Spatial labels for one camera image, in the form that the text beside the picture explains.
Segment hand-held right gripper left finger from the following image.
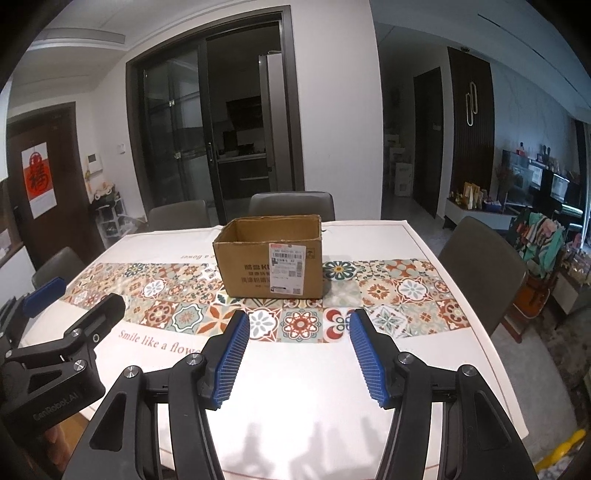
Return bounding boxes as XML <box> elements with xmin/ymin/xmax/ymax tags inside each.
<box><xmin>62</xmin><ymin>310</ymin><xmax>251</xmax><ymax>480</ymax></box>

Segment white storage rack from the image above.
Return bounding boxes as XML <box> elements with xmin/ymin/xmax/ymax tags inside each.
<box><xmin>91</xmin><ymin>182</ymin><xmax>136</xmax><ymax>250</ymax></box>

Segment colourful hanging clothes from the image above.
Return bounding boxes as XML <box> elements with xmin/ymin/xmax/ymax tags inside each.
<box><xmin>514</xmin><ymin>212</ymin><xmax>567</xmax><ymax>278</ymax></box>

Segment dark sliding glass door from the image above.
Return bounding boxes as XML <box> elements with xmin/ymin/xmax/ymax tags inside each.
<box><xmin>126</xmin><ymin>11</ymin><xmax>306</xmax><ymax>223</ymax></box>

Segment orange brown object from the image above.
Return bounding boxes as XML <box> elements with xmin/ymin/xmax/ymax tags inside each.
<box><xmin>507</xmin><ymin>272</ymin><xmax>556</xmax><ymax>343</ymax></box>

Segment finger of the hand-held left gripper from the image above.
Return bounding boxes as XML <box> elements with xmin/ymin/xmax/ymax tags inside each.
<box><xmin>0</xmin><ymin>276</ymin><xmax>66</xmax><ymax>359</ymax></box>
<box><xmin>64</xmin><ymin>293</ymin><xmax>127</xmax><ymax>353</ymax></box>

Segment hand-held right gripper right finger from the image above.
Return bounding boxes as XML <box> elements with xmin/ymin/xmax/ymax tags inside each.
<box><xmin>348</xmin><ymin>308</ymin><xmax>539</xmax><ymax>480</ymax></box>

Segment person's left hand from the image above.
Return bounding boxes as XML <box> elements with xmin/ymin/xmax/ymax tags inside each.
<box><xmin>43</xmin><ymin>424</ymin><xmax>66</xmax><ymax>463</ymax></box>

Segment brown cardboard box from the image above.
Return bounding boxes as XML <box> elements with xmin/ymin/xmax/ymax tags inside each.
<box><xmin>212</xmin><ymin>215</ymin><xmax>324</xmax><ymax>300</ymax></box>

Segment white tv cabinet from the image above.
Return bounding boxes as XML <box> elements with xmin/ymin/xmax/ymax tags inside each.
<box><xmin>445</xmin><ymin>196</ymin><xmax>519</xmax><ymax>230</ymax></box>

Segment dark wooden door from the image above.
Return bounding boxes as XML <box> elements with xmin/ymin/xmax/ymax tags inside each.
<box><xmin>0</xmin><ymin>103</ymin><xmax>80</xmax><ymax>278</ymax></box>

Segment yellow plastic toy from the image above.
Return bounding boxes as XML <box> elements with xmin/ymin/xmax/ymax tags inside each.
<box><xmin>546</xmin><ymin>429</ymin><xmax>588</xmax><ymax>472</ymax></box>

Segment white box on floor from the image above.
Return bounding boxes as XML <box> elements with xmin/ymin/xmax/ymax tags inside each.
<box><xmin>394</xmin><ymin>161</ymin><xmax>414</xmax><ymax>197</ymax></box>

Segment gold clip-shaped wall ornament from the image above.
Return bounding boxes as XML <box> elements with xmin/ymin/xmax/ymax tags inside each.
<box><xmin>464</xmin><ymin>82</ymin><xmax>479</xmax><ymax>127</ymax></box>

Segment silver refrigerator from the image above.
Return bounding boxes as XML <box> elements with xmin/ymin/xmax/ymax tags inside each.
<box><xmin>258</xmin><ymin>51</ymin><xmax>284</xmax><ymax>193</ymax></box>

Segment grey dining chair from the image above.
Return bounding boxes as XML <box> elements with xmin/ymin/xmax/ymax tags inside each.
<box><xmin>438</xmin><ymin>216</ymin><xmax>528</xmax><ymax>340</ymax></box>
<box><xmin>248</xmin><ymin>191</ymin><xmax>336</xmax><ymax>223</ymax></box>
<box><xmin>31</xmin><ymin>246</ymin><xmax>88</xmax><ymax>291</ymax></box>
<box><xmin>148</xmin><ymin>200</ymin><xmax>212</xmax><ymax>232</ymax></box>

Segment red and white wall hanging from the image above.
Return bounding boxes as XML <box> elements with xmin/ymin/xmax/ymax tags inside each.
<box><xmin>21</xmin><ymin>141</ymin><xmax>55</xmax><ymax>220</ymax></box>

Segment dark hallway door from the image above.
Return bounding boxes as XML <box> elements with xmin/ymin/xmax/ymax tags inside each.
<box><xmin>413</xmin><ymin>66</ymin><xmax>447</xmax><ymax>219</ymax></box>

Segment dark slatted wall panel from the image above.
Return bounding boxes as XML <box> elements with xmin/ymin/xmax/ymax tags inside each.
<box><xmin>447</xmin><ymin>45</ymin><xmax>493</xmax><ymax>219</ymax></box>

